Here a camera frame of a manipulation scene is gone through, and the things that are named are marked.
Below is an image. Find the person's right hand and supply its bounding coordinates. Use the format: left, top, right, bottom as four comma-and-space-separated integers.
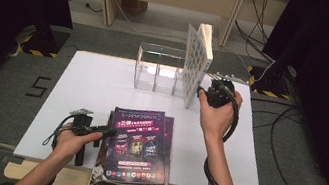
189, 84, 246, 146

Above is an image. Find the bundle of black cables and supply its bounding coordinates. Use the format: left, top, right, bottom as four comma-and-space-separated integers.
228, 0, 285, 64

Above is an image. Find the person's left hand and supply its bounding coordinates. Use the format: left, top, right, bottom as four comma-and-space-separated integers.
51, 124, 104, 170

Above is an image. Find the light wooden table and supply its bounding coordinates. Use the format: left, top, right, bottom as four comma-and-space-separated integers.
2, 41, 284, 185

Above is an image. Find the clear acrylic book rack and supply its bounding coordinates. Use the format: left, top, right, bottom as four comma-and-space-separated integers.
131, 41, 199, 100

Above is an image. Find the thin white cable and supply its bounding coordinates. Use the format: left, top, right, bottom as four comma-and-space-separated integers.
220, 47, 277, 88

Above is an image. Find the long black floor cable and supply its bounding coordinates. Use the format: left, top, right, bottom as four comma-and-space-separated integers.
261, 102, 329, 185

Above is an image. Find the white floor cable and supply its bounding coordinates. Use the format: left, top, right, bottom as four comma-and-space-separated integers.
107, 0, 195, 43

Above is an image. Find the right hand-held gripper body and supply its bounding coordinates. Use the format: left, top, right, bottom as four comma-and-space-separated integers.
199, 69, 244, 113

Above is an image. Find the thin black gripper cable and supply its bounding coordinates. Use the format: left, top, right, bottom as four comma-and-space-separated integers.
41, 109, 79, 154

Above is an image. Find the brown cardboard box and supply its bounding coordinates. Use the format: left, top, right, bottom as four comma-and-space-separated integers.
118, 0, 150, 20

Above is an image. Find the thick white book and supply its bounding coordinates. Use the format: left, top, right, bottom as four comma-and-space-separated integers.
174, 21, 220, 112

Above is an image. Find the black stand base striped tape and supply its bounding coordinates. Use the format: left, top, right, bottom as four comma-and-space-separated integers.
243, 57, 301, 102
18, 21, 72, 62

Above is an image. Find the thick black gripper cable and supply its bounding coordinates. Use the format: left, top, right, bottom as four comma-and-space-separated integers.
199, 80, 271, 185

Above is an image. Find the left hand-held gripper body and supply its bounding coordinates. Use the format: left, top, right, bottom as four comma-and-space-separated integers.
60, 105, 106, 170

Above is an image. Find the black cable with plug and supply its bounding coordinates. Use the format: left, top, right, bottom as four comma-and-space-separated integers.
65, 0, 105, 15

